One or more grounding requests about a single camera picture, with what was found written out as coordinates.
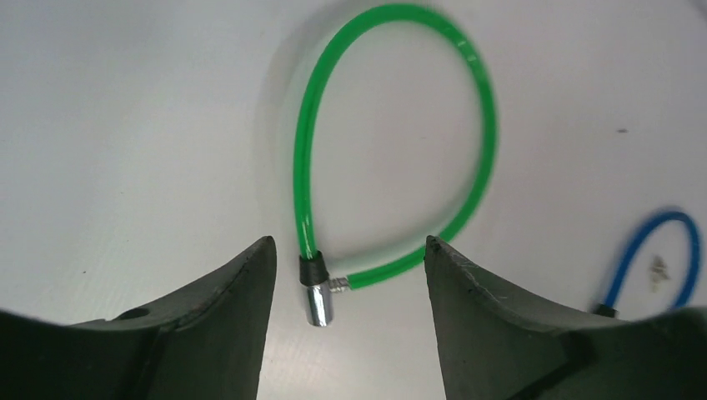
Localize silver keys of blue lock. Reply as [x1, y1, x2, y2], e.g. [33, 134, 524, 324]
[649, 255, 670, 293]

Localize green cable lock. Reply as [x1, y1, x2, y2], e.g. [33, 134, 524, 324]
[292, 2, 499, 328]

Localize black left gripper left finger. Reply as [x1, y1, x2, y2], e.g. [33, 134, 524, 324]
[1, 236, 277, 399]

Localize blue cable lock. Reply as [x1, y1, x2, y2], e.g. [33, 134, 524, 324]
[590, 208, 704, 318]

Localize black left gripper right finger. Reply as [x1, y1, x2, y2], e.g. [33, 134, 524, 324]
[424, 236, 706, 399]

